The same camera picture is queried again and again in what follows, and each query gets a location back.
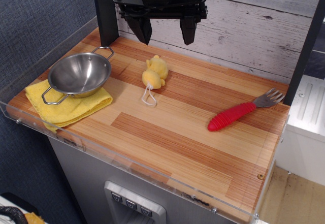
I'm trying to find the yellow plush duck toy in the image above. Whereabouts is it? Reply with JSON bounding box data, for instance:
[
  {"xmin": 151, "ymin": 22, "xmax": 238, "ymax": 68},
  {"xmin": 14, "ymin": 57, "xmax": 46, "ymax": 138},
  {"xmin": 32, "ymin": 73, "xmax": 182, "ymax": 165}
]
[{"xmin": 141, "ymin": 55, "xmax": 169, "ymax": 106}]

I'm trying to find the grey toy fridge dispenser panel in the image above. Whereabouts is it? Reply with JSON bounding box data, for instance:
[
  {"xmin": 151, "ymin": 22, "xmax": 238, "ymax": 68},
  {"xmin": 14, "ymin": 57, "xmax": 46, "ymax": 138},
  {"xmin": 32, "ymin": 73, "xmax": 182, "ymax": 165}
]
[{"xmin": 104, "ymin": 181, "xmax": 167, "ymax": 223}]

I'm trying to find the white side cabinet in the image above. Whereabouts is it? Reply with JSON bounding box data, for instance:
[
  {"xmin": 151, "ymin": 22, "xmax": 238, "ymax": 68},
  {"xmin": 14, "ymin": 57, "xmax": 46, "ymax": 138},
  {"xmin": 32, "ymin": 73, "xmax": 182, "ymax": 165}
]
[{"xmin": 275, "ymin": 75, "xmax": 324, "ymax": 185}]

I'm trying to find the clear acrylic guard rail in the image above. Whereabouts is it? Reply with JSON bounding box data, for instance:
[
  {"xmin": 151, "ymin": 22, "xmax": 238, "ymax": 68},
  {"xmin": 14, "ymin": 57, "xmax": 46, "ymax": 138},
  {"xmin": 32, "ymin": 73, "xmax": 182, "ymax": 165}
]
[{"xmin": 0, "ymin": 15, "xmax": 290, "ymax": 224}]

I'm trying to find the black right vertical post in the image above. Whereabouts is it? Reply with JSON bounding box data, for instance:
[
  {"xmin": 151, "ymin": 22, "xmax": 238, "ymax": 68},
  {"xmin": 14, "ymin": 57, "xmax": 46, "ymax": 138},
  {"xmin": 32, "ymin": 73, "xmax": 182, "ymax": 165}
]
[{"xmin": 283, "ymin": 0, "xmax": 324, "ymax": 106}]

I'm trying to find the black yellow object bottom left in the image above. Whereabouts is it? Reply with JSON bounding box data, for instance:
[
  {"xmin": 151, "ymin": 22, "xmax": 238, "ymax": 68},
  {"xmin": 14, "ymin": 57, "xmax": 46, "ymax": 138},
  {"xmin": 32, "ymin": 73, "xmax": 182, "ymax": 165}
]
[{"xmin": 1, "ymin": 193, "xmax": 46, "ymax": 223}]

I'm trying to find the stainless steel two-handled bowl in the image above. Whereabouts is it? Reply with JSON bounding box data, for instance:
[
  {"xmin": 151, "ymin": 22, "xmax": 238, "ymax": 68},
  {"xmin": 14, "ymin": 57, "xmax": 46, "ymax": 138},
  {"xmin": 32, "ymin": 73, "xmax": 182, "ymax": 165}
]
[{"xmin": 42, "ymin": 46, "xmax": 114, "ymax": 105}]

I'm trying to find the black left vertical post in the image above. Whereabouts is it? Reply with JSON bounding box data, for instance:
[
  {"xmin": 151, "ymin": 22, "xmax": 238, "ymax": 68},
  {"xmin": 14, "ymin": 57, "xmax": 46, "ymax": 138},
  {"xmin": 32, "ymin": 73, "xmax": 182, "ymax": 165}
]
[{"xmin": 94, "ymin": 0, "xmax": 119, "ymax": 46}]

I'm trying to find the black vertical post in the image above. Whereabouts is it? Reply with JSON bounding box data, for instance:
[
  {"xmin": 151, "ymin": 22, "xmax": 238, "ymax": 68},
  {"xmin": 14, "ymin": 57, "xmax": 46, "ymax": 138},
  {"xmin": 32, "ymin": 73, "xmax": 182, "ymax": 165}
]
[
  {"xmin": 94, "ymin": 0, "xmax": 119, "ymax": 46},
  {"xmin": 283, "ymin": 0, "xmax": 324, "ymax": 106}
]

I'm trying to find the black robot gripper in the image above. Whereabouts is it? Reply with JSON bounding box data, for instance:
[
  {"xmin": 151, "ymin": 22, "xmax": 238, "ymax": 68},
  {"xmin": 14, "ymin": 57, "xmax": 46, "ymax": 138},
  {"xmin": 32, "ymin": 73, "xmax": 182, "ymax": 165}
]
[{"xmin": 113, "ymin": 0, "xmax": 208, "ymax": 45}]

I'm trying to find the red handled metal fork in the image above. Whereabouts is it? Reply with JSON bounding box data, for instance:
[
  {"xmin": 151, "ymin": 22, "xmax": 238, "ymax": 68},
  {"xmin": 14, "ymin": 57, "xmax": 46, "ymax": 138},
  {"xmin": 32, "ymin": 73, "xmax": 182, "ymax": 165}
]
[{"xmin": 207, "ymin": 88, "xmax": 285, "ymax": 132}]

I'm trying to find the yellow folded cloth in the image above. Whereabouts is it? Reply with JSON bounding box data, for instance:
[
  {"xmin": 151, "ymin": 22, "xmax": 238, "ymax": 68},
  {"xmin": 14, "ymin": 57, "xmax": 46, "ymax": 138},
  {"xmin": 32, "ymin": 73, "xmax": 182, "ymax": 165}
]
[{"xmin": 25, "ymin": 80, "xmax": 113, "ymax": 133}]

